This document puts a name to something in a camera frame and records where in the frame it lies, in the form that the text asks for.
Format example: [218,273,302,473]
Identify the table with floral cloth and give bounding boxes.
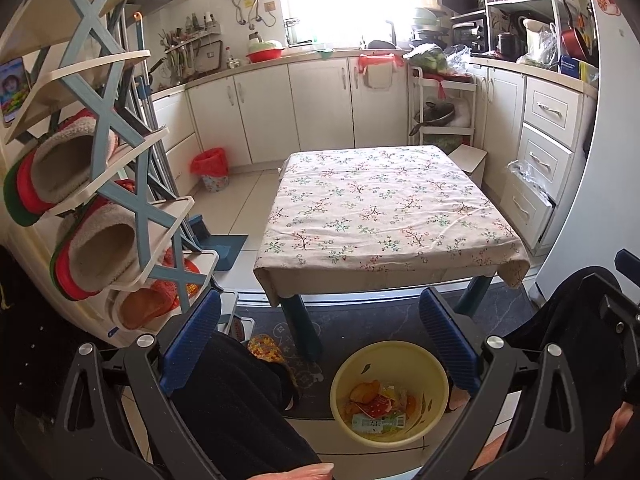
[252,145,532,308]

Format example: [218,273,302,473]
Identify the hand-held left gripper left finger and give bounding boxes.
[65,287,223,480]

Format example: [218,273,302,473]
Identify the person's right hand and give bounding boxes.
[595,402,640,466]

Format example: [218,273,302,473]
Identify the red pot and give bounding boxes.
[560,27,591,61]

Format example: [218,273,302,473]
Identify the red basin with green lid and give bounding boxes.
[245,40,285,64]

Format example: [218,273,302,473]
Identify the yellow plastic basin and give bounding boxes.
[330,341,449,448]

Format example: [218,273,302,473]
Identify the white and blue shoe rack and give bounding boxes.
[0,0,238,346]

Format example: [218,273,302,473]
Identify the white hanging bin red bag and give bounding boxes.
[356,52,405,92]

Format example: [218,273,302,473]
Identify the black toaster oven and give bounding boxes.
[450,16,491,53]

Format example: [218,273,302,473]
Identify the person's leg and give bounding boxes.
[170,330,321,480]
[500,267,631,411]

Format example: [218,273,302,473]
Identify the white rolling cart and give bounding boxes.
[409,65,478,153]

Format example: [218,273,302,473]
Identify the red fleece-lined slipper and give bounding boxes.
[50,182,146,301]
[2,110,121,226]

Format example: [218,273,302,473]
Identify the large orange peel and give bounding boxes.
[349,380,382,403]

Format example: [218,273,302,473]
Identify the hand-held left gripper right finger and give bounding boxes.
[419,287,586,480]

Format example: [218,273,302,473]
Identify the clear plastic bag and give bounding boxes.
[507,159,556,206]

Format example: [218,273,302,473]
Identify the red yellow wrapper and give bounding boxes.
[367,382,401,417]

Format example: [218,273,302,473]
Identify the countertop appliance shelf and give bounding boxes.
[485,0,576,58]

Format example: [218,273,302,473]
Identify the person's left leg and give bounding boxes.
[170,330,321,480]

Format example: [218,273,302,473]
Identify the brown-lined slipper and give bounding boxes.
[107,285,176,331]

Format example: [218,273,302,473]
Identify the dark printed floor mat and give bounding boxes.
[225,280,541,421]

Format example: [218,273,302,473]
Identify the bag of green vegetables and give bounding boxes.
[402,42,448,73]

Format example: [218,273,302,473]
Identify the blue dustpan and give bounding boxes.
[187,214,249,272]

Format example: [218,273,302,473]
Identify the white kettle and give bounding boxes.
[522,19,556,61]

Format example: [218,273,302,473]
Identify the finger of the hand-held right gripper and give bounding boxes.
[599,292,640,346]
[615,249,640,276]

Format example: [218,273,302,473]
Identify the grey folded metal rack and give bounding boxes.
[112,0,201,251]

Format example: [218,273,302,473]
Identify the wall utensil rack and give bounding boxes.
[160,12,223,86]

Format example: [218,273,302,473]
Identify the black wok with lid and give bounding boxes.
[409,101,457,136]

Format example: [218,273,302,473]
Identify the red mesh slipper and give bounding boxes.
[150,250,201,311]

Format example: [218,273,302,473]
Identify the person's left hand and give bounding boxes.
[265,462,335,480]

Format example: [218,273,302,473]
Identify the person's right leg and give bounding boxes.
[500,267,631,411]

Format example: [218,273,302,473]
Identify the crushed milk carton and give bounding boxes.
[351,410,406,433]

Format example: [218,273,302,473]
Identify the blue box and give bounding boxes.
[559,55,598,83]

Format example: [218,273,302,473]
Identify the bin with red liner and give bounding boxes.
[190,147,230,193]

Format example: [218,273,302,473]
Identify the white kitchen cabinets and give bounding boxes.
[150,55,598,256]

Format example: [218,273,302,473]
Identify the colourful patterned slipper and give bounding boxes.
[247,334,301,411]

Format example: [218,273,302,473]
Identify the smartphone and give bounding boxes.
[0,57,31,126]

